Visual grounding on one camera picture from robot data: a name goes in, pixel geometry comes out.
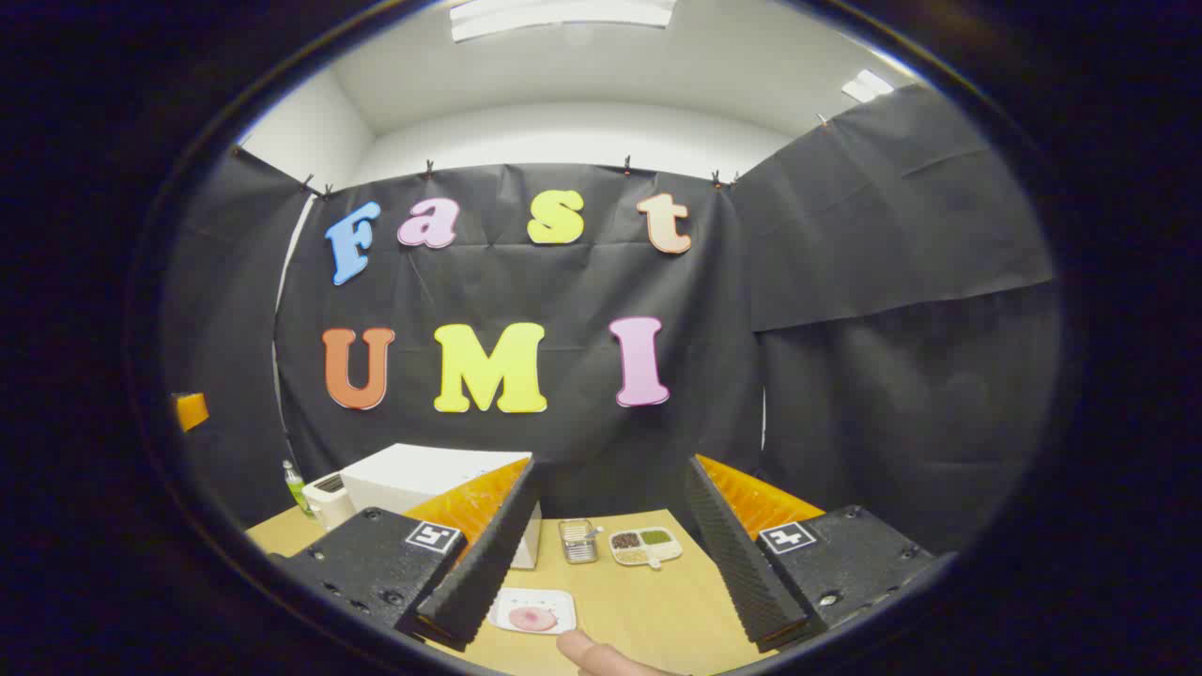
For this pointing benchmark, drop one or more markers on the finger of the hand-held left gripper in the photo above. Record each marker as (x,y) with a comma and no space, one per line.
(191,411)

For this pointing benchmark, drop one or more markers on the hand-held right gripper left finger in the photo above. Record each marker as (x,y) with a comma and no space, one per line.
(484,563)

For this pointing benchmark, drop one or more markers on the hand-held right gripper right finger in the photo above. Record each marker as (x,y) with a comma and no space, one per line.
(737,554)

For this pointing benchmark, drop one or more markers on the pink ham slice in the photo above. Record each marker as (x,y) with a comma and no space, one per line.
(533,619)

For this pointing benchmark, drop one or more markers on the white square plate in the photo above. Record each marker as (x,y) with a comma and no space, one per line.
(554,601)

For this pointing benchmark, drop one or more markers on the white microwave oven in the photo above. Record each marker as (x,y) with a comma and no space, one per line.
(413,469)

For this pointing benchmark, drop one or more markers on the divided white bean dish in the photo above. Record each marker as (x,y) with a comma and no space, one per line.
(644,546)

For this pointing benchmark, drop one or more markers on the green label drink bottle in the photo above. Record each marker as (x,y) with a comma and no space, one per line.
(297,490)

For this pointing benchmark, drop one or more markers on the white toaster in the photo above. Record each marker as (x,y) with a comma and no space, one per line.
(329,502)

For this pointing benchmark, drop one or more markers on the ceiling light panel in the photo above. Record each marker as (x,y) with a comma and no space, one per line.
(563,14)
(866,84)

